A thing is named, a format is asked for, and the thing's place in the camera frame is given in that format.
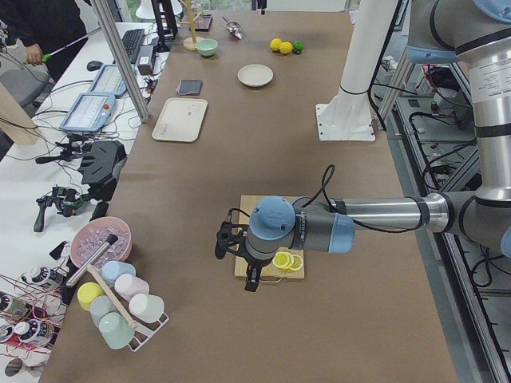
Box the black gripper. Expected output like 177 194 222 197
214 207 262 292

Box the round cream plate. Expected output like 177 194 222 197
237 64 274 88

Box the cream rabbit tray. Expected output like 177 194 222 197
152 97 208 143

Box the wooden cutting board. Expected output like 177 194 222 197
233 194 306 280

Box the lemon slice back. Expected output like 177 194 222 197
288 254 304 272

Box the white cup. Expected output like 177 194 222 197
129 294 164 323

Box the white cup rack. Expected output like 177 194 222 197
128 313 170 352

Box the pink cup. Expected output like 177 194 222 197
114 274 150 302

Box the blue cup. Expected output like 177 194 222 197
101 261 137 286

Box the metal muddler stick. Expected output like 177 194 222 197
65 234 118 288

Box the mint green cup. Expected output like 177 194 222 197
98 312 135 349

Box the grey cup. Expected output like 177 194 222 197
89 295 117 328

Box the yellow cup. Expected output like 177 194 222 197
77 282 105 311

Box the pink bowl with ice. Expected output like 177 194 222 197
70 217 133 269

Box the grey folded cloth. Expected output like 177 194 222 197
176 79 203 96

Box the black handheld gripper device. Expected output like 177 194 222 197
33 186 86 232

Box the yellow lemon near lime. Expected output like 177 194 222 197
278 41 294 55

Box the near teach pendant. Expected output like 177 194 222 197
61 92 116 132

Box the teach pendant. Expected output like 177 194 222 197
61 92 116 132
89 64 127 97

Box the yellow lemon far end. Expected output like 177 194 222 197
269 38 283 52

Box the mint green bowl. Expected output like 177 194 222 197
196 38 219 57

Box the green lime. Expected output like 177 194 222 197
293 41 304 54

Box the wooden mug tree stand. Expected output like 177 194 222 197
180 0 203 51

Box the far teach pendant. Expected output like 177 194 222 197
89 64 127 97

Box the metal ice scoop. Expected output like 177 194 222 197
222 16 245 40

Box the black keyboard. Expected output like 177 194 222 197
121 29 145 64

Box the person in black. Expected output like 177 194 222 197
1 0 87 81

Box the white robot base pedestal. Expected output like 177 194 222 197
316 0 399 141

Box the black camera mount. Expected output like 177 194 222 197
78 140 127 201

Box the aluminium frame post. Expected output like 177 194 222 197
91 0 149 123

